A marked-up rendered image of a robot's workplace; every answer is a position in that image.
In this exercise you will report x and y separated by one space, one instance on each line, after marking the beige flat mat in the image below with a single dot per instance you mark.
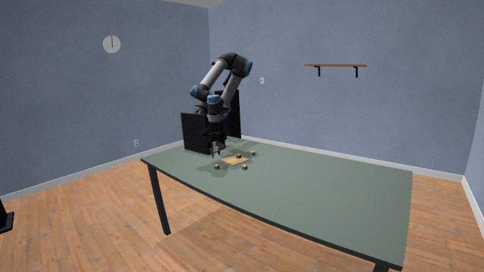
233 160

